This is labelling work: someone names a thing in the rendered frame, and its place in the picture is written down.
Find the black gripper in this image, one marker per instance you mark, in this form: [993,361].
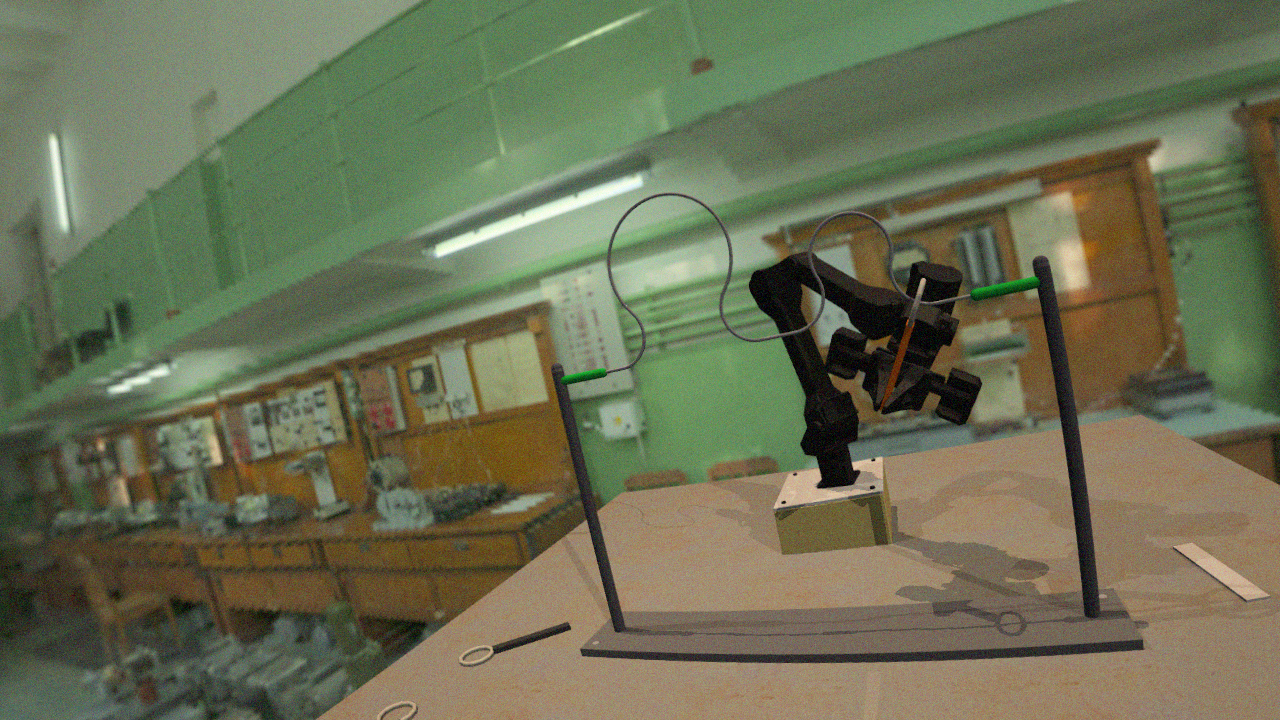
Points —
[915,380]

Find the beige flat bar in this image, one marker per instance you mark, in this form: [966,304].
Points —
[1221,573]

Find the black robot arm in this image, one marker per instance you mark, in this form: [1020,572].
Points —
[830,415]

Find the orange handle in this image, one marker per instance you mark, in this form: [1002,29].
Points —
[904,342]

